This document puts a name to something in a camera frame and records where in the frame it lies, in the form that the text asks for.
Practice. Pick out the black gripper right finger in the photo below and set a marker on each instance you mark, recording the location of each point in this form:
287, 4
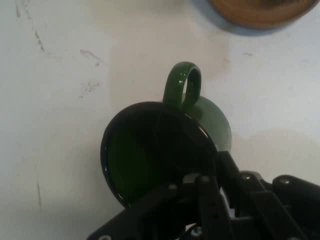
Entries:
270, 212

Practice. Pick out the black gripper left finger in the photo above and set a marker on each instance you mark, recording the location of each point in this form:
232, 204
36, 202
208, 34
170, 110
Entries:
175, 215

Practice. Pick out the green enamel mug white print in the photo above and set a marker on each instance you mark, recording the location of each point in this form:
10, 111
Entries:
150, 150

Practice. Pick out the brown wooden mug tree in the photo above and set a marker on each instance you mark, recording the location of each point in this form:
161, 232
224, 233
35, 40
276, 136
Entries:
260, 12

